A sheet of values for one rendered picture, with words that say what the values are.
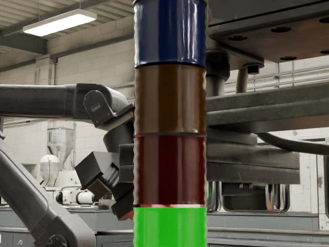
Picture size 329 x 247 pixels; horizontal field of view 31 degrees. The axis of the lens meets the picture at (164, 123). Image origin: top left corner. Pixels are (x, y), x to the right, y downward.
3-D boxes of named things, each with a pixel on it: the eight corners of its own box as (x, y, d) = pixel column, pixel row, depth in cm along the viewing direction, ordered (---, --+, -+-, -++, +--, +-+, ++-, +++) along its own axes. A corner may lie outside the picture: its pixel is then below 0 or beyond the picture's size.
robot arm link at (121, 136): (162, 155, 94) (145, 119, 97) (147, 147, 89) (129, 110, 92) (127, 177, 95) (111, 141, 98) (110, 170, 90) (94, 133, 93)
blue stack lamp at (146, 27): (164, 79, 34) (164, 22, 34) (220, 70, 32) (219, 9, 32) (118, 68, 31) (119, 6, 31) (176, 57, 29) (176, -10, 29)
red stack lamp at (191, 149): (164, 204, 33) (164, 143, 34) (222, 204, 31) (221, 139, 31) (117, 204, 30) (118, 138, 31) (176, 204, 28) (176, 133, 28)
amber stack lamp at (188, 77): (164, 140, 34) (164, 82, 34) (221, 136, 31) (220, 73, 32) (118, 135, 31) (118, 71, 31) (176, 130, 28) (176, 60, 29)
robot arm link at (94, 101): (193, 131, 95) (159, 69, 99) (177, 124, 87) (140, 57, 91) (134, 167, 98) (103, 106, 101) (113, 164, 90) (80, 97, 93)
